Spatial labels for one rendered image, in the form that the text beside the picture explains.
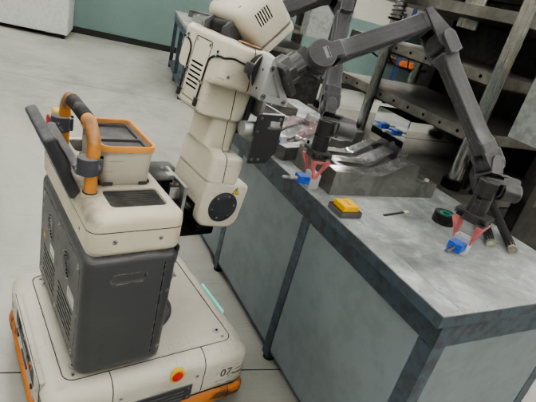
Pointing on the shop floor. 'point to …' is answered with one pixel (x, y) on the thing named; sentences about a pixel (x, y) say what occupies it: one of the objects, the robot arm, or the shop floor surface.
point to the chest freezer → (39, 14)
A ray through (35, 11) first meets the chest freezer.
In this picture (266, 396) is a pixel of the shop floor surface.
